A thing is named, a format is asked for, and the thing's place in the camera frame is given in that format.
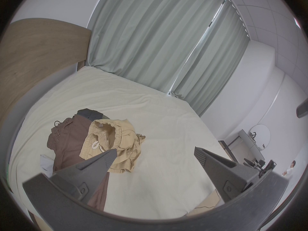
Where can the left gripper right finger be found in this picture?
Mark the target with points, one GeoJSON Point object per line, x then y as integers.
{"type": "Point", "coordinates": [223, 174]}

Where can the dark grey garment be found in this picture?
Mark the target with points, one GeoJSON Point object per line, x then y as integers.
{"type": "Point", "coordinates": [89, 114]}

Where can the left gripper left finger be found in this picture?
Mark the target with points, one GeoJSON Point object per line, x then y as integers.
{"type": "Point", "coordinates": [91, 172]}

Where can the brown shorts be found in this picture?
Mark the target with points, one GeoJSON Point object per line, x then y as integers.
{"type": "Point", "coordinates": [69, 143]}

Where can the person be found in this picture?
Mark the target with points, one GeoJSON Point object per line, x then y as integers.
{"type": "Point", "coordinates": [291, 169]}

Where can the grey-green curtain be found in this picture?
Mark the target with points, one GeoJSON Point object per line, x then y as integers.
{"type": "Point", "coordinates": [149, 32]}
{"type": "Point", "coordinates": [216, 68]}

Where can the beige shorts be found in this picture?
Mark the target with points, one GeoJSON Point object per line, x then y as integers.
{"type": "Point", "coordinates": [125, 148]}

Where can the white garment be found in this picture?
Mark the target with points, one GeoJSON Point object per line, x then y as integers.
{"type": "Point", "coordinates": [47, 163]}

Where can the bed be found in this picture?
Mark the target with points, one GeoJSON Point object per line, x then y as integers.
{"type": "Point", "coordinates": [156, 119]}

